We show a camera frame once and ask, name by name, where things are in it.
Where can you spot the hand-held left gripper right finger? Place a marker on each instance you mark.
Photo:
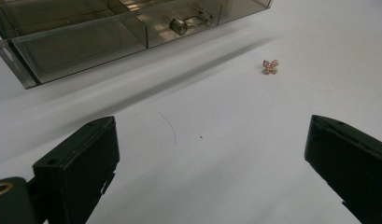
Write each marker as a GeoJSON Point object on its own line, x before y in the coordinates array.
{"type": "Point", "coordinates": [350, 161]}

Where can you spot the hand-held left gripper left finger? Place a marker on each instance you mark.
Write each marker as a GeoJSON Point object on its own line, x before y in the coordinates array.
{"type": "Point", "coordinates": [76, 168]}

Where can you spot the gold butterfly earring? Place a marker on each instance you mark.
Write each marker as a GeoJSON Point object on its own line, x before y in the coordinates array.
{"type": "Point", "coordinates": [270, 67]}

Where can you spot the smoked clear plastic drawer box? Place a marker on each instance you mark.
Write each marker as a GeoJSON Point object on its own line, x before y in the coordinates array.
{"type": "Point", "coordinates": [86, 37]}

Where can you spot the thin dark hair strand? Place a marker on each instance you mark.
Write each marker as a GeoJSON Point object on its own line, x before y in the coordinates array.
{"type": "Point", "coordinates": [171, 126]}

